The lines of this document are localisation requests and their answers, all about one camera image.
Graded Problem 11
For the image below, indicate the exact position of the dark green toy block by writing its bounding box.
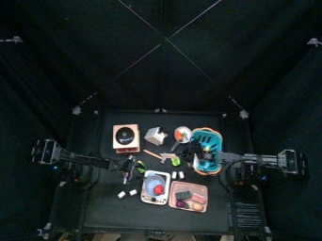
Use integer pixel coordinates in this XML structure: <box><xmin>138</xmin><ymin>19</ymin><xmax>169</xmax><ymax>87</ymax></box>
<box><xmin>174</xmin><ymin>191</ymin><xmax>193</xmax><ymax>201</ymax></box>

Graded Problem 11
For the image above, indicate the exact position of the red toy fruit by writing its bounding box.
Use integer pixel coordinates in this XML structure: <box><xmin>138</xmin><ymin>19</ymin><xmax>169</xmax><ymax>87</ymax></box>
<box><xmin>152</xmin><ymin>184</ymin><xmax>165</xmax><ymax>196</ymax></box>

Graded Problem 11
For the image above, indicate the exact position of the pink toy stove black burner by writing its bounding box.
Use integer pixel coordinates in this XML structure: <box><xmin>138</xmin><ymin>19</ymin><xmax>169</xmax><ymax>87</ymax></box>
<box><xmin>112</xmin><ymin>123</ymin><xmax>140</xmax><ymax>154</ymax></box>

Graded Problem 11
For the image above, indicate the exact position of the teal basket orange rim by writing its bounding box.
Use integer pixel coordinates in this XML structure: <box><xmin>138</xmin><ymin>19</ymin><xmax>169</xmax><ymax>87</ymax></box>
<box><xmin>189</xmin><ymin>126</ymin><xmax>225</xmax><ymax>176</ymax></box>

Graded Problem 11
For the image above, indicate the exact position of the pink rectangular tray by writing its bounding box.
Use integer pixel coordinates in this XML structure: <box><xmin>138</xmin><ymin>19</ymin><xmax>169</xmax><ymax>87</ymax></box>
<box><xmin>166</xmin><ymin>180</ymin><xmax>209</xmax><ymax>214</ymax></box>

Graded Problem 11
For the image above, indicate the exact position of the grey toy frying pan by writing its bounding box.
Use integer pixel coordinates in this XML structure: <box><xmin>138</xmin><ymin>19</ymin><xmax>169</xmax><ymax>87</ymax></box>
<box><xmin>169</xmin><ymin>125</ymin><xmax>193</xmax><ymax>153</ymax></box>

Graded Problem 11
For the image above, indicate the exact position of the small white toy box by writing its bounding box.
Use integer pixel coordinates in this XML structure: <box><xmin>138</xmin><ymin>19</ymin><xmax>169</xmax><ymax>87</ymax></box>
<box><xmin>142</xmin><ymin>126</ymin><xmax>168</xmax><ymax>147</ymax></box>

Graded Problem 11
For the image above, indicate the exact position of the blue bowl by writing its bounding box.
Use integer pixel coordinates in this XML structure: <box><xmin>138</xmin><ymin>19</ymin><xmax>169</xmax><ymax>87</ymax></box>
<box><xmin>142</xmin><ymin>174</ymin><xmax>166</xmax><ymax>197</ymax></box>

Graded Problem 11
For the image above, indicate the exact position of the yellow green toy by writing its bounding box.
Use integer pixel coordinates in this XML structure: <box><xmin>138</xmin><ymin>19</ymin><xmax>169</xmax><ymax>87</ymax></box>
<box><xmin>136</xmin><ymin>160</ymin><xmax>146</xmax><ymax>175</ymax></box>

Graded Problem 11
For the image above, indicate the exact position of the pink toy block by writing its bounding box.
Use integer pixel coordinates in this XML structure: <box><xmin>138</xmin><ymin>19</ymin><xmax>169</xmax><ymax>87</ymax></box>
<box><xmin>189</xmin><ymin>192</ymin><xmax>206</xmax><ymax>204</ymax></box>

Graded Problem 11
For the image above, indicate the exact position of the wooden toy spatula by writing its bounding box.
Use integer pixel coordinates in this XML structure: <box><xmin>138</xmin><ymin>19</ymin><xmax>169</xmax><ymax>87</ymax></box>
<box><xmin>141</xmin><ymin>149</ymin><xmax>180</xmax><ymax>164</ymax></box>

